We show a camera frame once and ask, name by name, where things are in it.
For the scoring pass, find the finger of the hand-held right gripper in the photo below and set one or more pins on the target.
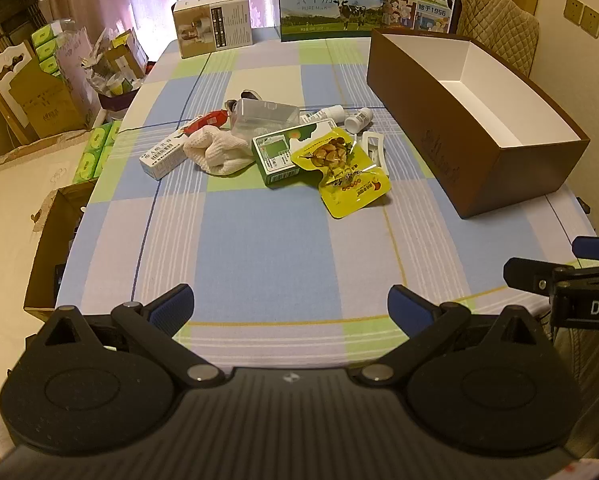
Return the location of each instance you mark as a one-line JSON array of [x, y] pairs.
[[527, 272], [597, 247]]

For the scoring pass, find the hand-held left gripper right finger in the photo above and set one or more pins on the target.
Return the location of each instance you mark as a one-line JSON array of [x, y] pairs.
[[404, 305]]

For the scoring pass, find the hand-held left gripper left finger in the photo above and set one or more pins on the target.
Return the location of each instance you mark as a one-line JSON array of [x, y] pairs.
[[172, 306]]

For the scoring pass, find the yellow snack packet red print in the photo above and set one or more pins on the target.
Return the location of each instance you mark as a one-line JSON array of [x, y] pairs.
[[352, 192]]

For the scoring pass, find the white medicine box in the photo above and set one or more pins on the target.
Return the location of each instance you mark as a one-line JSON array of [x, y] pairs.
[[162, 157]]

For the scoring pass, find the white knitted cloth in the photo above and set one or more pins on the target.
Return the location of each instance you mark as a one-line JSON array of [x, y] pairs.
[[219, 152]]

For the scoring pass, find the white plastic holder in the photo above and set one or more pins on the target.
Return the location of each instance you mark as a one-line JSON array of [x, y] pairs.
[[374, 141]]

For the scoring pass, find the green and white box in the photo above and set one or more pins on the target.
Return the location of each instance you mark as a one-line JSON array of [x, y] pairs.
[[274, 160]]

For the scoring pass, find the brown cardboard box white inside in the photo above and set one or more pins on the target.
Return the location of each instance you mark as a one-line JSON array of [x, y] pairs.
[[419, 125]]

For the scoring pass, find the white pill bottle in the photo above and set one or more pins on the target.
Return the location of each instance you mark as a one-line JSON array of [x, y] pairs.
[[358, 120]]

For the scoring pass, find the white ointment tube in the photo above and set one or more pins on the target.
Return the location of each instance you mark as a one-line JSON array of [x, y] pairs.
[[324, 112]]

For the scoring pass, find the clear plastic container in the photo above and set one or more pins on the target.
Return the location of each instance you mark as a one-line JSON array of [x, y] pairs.
[[264, 115]]

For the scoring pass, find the dark hair clip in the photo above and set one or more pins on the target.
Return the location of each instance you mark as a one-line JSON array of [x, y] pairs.
[[249, 95]]

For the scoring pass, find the person's grey clothing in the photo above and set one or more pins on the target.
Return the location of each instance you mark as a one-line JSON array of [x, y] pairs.
[[589, 400]]

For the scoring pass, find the checkered tablecloth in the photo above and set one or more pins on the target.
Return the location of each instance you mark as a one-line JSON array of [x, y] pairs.
[[259, 245]]

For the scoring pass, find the open cardboard box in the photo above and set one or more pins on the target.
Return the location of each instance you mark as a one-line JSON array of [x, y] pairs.
[[44, 260]]

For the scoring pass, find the stack of green tissue packs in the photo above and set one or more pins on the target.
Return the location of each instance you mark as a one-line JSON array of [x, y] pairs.
[[49, 47], [96, 152]]

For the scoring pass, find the quilted beige chair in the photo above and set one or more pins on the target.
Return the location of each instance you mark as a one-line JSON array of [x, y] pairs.
[[499, 35]]

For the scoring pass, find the cardboard box of clutter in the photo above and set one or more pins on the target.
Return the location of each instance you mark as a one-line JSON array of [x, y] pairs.
[[119, 60]]

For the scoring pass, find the purple gift bag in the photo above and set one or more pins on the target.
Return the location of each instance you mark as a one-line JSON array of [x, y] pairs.
[[76, 70]]

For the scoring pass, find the white and brown product box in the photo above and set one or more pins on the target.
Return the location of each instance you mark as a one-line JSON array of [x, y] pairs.
[[209, 25]]

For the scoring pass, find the green landscape milk carton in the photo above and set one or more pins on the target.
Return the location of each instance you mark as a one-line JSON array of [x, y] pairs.
[[324, 5]]

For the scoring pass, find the black metal rack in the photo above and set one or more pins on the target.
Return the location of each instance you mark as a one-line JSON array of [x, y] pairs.
[[9, 15]]

